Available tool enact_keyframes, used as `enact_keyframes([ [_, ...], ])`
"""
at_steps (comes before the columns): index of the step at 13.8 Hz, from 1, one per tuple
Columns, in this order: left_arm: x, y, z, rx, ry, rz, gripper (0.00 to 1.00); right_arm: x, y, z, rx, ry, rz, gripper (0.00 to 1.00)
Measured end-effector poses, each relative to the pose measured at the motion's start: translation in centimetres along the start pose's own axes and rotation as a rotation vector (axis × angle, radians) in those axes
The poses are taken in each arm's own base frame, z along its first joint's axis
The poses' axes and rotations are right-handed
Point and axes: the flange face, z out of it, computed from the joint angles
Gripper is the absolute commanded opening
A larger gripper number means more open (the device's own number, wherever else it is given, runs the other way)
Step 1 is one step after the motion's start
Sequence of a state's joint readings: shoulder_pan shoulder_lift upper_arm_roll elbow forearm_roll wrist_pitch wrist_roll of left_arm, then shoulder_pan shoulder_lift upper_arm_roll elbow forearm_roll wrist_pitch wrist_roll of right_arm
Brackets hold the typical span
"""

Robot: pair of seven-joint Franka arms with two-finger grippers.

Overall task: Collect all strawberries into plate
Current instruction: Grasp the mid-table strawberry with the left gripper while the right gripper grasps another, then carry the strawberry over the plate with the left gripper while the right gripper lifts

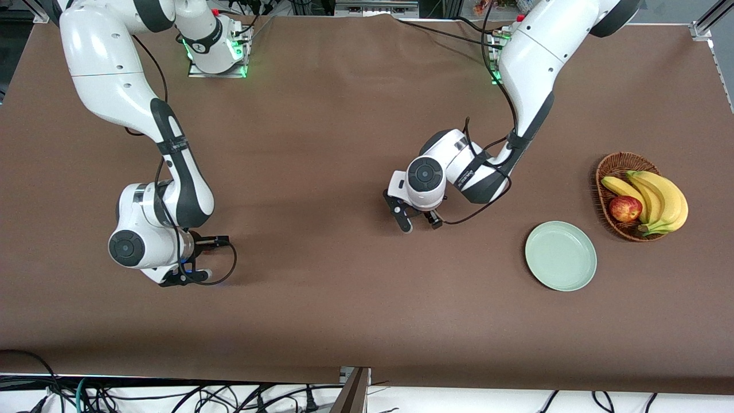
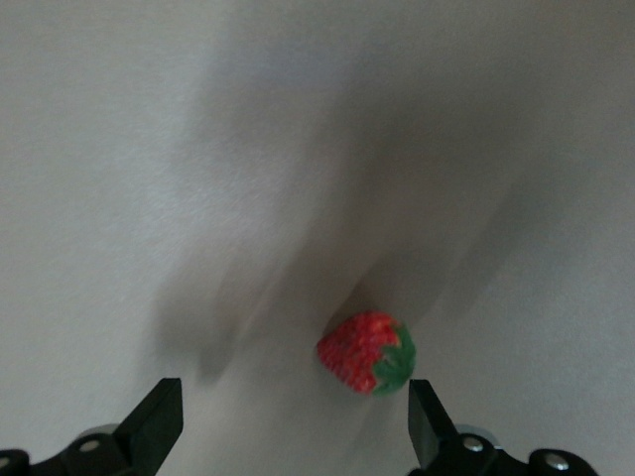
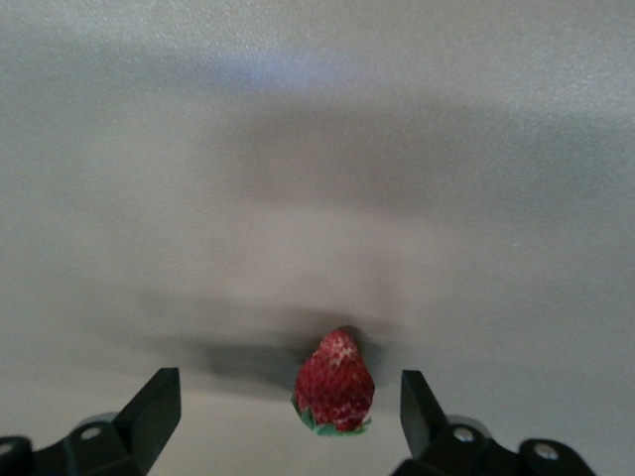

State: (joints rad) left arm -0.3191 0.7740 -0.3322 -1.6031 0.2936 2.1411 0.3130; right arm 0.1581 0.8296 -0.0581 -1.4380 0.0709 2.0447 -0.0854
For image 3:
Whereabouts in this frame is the red strawberry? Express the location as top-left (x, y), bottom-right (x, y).
top-left (290, 326), bottom-right (377, 437)

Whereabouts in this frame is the brown table cover sheet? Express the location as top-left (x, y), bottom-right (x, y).
top-left (0, 0), bottom-right (635, 476)

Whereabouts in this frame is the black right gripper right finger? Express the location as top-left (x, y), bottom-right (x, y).
top-left (391, 369), bottom-right (596, 476)

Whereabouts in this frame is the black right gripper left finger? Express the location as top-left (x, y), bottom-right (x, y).
top-left (0, 367), bottom-right (183, 476)

